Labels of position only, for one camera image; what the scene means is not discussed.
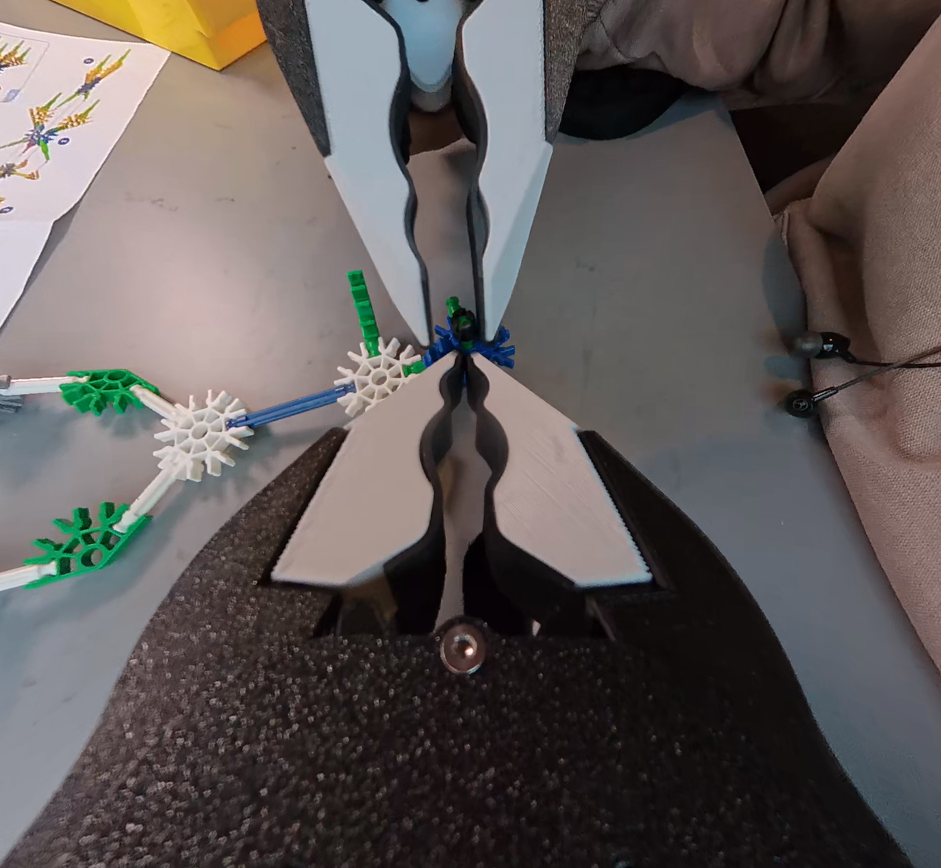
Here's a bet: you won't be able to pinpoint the white building instruction sheet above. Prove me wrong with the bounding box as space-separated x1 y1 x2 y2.
0 24 172 328

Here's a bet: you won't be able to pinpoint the person's right forearm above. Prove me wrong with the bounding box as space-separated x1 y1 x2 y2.
581 0 941 112

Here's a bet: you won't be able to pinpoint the person's beige printed hoodie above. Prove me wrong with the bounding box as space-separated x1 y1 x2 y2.
765 53 941 671

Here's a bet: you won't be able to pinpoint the black earphones with cable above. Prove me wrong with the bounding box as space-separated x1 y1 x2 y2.
784 332 941 421

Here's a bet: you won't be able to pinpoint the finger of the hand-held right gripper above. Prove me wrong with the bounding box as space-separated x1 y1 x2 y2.
302 0 439 352
461 0 557 347

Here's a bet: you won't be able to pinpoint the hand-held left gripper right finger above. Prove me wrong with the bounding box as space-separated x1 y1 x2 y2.
464 362 652 634

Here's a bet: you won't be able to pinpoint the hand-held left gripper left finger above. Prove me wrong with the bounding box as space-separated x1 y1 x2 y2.
270 359 457 634

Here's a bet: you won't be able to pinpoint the colourful rod connector toy model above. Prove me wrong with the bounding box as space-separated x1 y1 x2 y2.
0 270 519 593

